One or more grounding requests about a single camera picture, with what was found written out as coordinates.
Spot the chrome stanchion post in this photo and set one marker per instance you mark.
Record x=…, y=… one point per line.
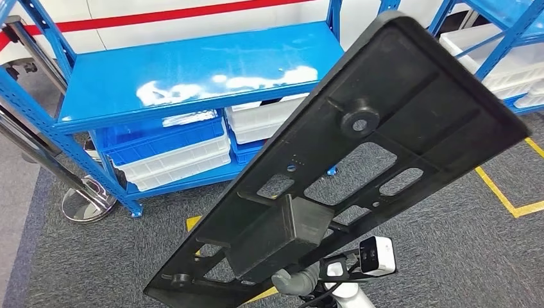
x=38, y=55
x=89, y=204

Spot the blue wheeled shelf rack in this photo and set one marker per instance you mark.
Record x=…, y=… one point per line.
x=495, y=55

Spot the black plastic plate bracket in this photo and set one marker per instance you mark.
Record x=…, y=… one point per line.
x=425, y=85

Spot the red stanchion belt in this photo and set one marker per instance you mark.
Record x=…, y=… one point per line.
x=3, y=41

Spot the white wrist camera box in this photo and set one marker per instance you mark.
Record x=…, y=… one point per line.
x=380, y=255

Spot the blue steel shelf rack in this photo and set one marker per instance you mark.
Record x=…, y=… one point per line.
x=191, y=55

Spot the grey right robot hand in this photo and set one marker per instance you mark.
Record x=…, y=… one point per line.
x=297, y=282

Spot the blue plastic bin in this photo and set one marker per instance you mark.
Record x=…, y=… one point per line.
x=170, y=142
x=248, y=153

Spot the white car red stripe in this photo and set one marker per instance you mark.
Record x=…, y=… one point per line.
x=170, y=32

